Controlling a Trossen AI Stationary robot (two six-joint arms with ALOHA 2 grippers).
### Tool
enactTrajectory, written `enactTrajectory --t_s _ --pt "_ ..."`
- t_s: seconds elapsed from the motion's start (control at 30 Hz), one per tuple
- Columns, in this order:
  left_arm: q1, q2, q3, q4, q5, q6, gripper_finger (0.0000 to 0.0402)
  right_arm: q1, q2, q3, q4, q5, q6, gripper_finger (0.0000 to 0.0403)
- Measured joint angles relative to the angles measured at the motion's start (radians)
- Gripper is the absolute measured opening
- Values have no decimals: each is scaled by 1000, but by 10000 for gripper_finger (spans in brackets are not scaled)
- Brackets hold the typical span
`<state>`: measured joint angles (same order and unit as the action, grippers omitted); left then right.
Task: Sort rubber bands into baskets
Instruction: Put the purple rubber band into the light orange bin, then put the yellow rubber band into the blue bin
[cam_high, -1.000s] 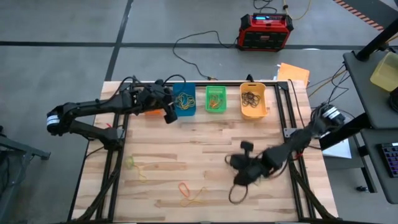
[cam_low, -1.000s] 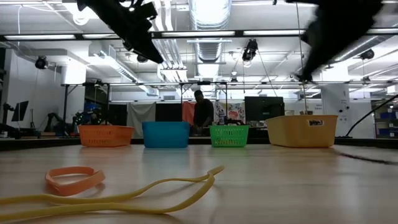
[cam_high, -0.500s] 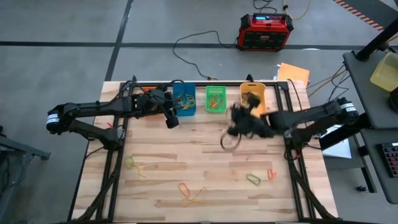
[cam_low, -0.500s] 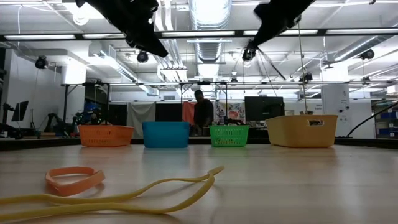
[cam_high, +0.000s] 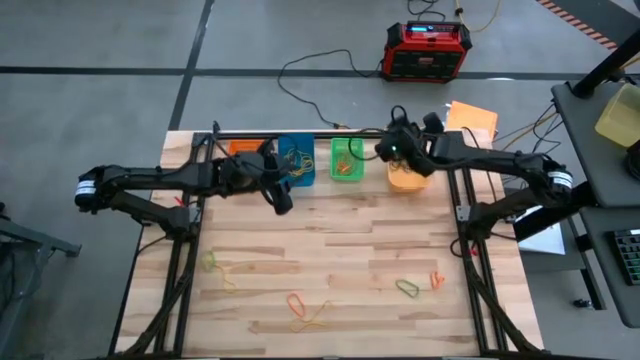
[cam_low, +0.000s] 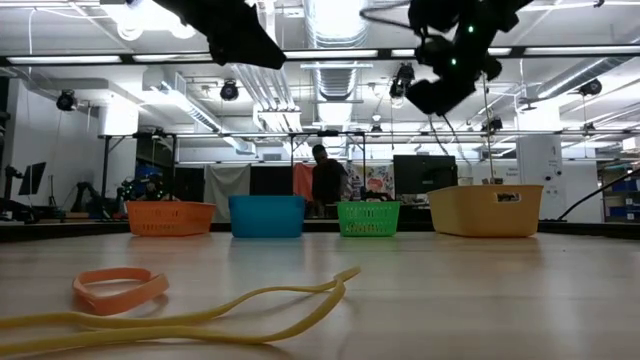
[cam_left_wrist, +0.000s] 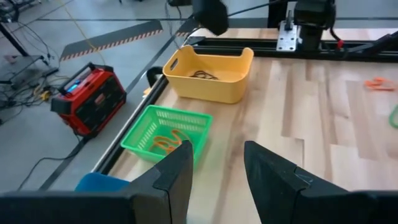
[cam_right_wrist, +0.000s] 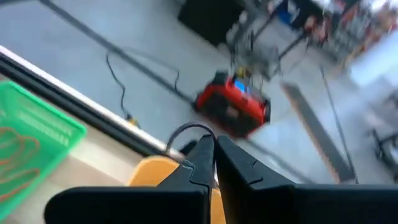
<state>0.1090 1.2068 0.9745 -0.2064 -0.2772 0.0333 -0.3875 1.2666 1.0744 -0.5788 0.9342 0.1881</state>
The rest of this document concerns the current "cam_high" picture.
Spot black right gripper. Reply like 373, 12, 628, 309
377, 113, 446, 179

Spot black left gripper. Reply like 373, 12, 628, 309
234, 151, 295, 217

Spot long yellow rubber band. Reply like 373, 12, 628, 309
289, 299, 335, 334

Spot blue plastic bin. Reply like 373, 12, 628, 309
276, 132, 317, 188

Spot yellow plastic bin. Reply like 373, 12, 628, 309
387, 158, 432, 194

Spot green plastic basket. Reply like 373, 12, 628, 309
329, 137, 366, 182

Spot orange plastic basket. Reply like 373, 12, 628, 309
227, 139, 266, 155

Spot orange folder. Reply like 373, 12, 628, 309
444, 100, 500, 139

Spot red black power station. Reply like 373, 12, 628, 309
382, 20, 474, 84

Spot white paper sheet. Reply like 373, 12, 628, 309
514, 202, 567, 257

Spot grey side table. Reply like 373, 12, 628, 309
551, 79, 640, 209

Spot black pole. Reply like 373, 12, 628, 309
571, 27, 640, 100

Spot yellow translucent container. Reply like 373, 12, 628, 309
594, 82, 640, 149

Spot grey desk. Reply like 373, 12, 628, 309
579, 205, 640, 329

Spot black keyboard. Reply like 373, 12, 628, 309
610, 228, 640, 287

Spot grey metal stand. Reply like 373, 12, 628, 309
0, 202, 82, 360

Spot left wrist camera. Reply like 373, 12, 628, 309
233, 152, 269, 194

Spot right camera cable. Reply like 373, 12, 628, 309
347, 127, 389, 162

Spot black aluminium table frame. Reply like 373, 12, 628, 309
107, 119, 544, 360

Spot black power cable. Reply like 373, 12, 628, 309
277, 48, 386, 130

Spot yellow cable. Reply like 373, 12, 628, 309
453, 0, 502, 34

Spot black cable coil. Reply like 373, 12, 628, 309
624, 142, 640, 182

